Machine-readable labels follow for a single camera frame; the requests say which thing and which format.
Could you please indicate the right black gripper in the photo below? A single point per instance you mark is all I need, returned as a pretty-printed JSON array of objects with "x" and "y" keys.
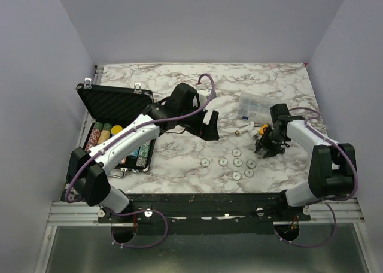
[{"x": 271, "y": 150}]

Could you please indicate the clear plastic screw organizer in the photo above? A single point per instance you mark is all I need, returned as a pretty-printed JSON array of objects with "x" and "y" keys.
[{"x": 255, "y": 108}]

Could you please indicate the white plastic faucet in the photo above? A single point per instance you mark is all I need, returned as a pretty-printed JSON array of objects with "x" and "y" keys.
[{"x": 251, "y": 129}]

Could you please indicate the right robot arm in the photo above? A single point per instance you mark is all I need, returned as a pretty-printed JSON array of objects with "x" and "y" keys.
[{"x": 332, "y": 165}]

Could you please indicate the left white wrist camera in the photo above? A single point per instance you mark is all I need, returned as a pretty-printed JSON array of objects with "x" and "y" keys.
[{"x": 201, "y": 97}]

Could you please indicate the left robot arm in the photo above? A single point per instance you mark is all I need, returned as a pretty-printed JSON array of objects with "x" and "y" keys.
[{"x": 88, "y": 170}]

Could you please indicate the black poker chip case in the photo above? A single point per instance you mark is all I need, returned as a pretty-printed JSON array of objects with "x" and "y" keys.
[{"x": 111, "y": 109}]

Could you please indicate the white poker chip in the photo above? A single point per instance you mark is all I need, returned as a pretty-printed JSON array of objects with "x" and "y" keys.
[
  {"x": 236, "y": 175},
  {"x": 223, "y": 161},
  {"x": 236, "y": 152},
  {"x": 205, "y": 163},
  {"x": 237, "y": 162},
  {"x": 251, "y": 164},
  {"x": 249, "y": 173}
]

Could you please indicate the yellow dealer button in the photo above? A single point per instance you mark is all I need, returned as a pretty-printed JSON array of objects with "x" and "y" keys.
[{"x": 116, "y": 129}]

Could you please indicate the yellow tape measure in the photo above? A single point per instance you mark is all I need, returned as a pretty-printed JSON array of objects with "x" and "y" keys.
[{"x": 262, "y": 129}]

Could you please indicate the black mounting rail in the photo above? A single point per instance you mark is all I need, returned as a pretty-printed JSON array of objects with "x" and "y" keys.
[{"x": 205, "y": 214}]

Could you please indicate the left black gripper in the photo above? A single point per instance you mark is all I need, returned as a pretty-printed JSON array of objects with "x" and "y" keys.
[{"x": 204, "y": 132}]

